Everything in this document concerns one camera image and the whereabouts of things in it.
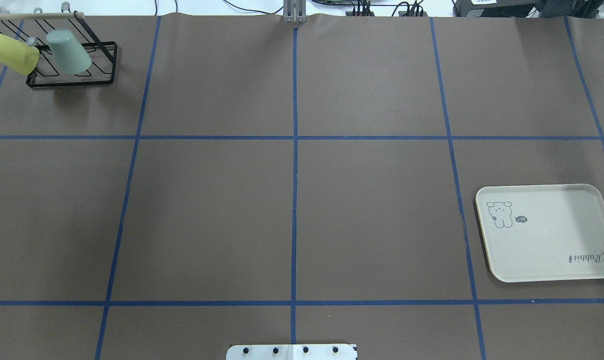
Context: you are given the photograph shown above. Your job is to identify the pale green plastic cup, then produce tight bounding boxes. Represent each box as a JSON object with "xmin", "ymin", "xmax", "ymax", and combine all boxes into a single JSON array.
[{"xmin": 46, "ymin": 28, "xmax": 92, "ymax": 75}]

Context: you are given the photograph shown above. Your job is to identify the yellow plastic cup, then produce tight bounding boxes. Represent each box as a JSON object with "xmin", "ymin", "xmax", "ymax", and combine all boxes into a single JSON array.
[{"xmin": 0, "ymin": 33, "xmax": 40, "ymax": 76}]

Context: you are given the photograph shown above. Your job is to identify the aluminium frame post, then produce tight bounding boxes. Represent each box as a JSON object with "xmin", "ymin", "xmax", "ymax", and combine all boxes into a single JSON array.
[{"xmin": 283, "ymin": 0, "xmax": 308, "ymax": 24}]

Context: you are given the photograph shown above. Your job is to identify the cream rabbit serving tray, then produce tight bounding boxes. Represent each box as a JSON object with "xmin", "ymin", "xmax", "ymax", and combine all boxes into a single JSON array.
[{"xmin": 475, "ymin": 183, "xmax": 604, "ymax": 283}]

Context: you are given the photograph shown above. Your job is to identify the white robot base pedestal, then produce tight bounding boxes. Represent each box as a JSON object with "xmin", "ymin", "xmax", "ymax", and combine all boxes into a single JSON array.
[{"xmin": 226, "ymin": 343, "xmax": 358, "ymax": 360}]

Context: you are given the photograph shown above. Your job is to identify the black orange power strip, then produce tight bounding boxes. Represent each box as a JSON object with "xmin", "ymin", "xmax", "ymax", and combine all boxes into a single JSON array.
[{"xmin": 345, "ymin": 0, "xmax": 428, "ymax": 18}]

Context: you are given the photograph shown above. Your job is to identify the black wire cup rack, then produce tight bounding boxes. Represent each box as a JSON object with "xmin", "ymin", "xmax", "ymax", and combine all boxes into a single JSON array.
[{"xmin": 0, "ymin": 0, "xmax": 119, "ymax": 89}]

